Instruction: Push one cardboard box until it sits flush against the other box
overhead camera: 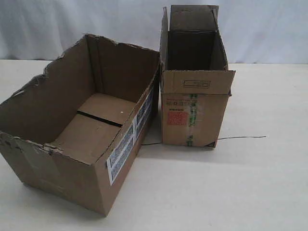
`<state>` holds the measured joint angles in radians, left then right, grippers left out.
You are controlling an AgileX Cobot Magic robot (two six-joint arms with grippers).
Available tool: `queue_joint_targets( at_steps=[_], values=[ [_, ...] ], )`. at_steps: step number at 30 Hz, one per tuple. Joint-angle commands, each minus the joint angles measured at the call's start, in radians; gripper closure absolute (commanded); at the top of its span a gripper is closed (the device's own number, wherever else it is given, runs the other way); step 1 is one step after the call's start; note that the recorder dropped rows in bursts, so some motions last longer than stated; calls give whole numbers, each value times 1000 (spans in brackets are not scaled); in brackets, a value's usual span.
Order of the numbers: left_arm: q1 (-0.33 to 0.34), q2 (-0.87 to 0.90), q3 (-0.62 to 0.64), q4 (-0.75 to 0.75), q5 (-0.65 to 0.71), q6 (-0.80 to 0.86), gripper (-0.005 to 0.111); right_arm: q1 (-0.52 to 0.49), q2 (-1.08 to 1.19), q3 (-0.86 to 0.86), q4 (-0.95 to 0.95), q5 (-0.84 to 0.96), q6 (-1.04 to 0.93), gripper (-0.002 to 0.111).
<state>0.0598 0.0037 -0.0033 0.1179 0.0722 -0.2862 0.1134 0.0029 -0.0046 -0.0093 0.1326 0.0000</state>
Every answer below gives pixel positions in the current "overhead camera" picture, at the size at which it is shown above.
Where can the large torn cardboard box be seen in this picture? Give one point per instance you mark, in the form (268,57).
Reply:
(75,130)

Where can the narrow tall taped cardboard box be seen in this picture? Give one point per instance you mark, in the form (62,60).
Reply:
(195,77)

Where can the thin dark line on table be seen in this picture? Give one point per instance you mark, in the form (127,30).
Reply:
(225,138)

